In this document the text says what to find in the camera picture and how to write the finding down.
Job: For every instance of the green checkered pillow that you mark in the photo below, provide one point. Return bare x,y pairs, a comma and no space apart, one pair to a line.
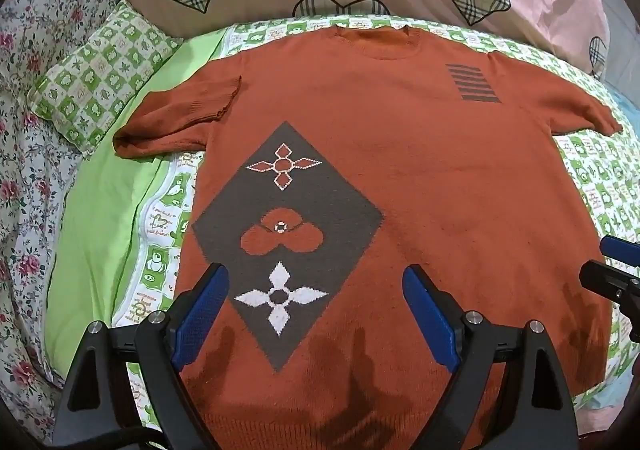
102,72

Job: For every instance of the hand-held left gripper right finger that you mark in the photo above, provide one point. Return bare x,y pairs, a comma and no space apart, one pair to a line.
429,315

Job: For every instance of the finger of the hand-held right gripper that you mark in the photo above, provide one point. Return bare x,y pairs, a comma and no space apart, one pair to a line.
602,279
621,250

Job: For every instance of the rust orange knit sweater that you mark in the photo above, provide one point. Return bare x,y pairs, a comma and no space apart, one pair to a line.
400,140

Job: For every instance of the green printed bed sheet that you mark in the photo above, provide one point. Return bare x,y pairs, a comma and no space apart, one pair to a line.
100,230

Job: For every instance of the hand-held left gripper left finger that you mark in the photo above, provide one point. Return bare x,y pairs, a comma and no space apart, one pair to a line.
204,302

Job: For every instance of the light blue cloth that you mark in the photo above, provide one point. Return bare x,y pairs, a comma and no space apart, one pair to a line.
627,105

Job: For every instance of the floral quilt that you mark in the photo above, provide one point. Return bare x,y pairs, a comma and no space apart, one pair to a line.
30,180

